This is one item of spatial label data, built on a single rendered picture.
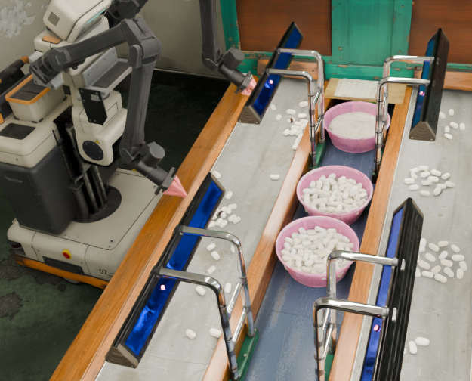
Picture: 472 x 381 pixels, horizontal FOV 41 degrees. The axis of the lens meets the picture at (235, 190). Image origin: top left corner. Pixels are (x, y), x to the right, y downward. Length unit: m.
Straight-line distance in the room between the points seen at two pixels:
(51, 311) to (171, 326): 1.28
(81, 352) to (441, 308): 1.04
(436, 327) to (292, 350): 0.41
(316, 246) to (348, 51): 1.03
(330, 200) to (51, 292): 1.54
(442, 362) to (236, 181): 1.00
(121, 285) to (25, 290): 1.28
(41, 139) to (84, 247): 0.53
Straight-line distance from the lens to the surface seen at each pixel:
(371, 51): 2.78
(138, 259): 2.09
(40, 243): 3.07
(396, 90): 2.76
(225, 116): 2.67
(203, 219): 1.72
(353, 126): 2.61
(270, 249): 2.04
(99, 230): 2.98
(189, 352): 1.85
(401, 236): 1.59
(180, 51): 4.32
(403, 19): 2.69
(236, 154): 2.48
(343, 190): 2.28
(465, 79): 2.74
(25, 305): 3.19
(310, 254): 2.06
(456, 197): 2.29
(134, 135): 2.14
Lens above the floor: 2.22
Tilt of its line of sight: 40 degrees down
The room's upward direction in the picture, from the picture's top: 8 degrees counter-clockwise
